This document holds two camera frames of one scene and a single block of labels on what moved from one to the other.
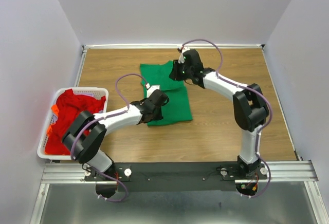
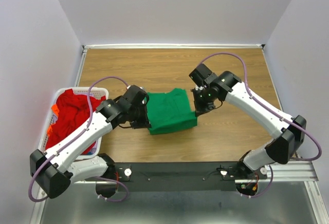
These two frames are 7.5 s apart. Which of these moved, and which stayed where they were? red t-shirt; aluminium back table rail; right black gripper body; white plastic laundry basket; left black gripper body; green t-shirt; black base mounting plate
Moved: green t-shirt; left black gripper body; right black gripper body
Stayed: black base mounting plate; aluminium back table rail; red t-shirt; white plastic laundry basket
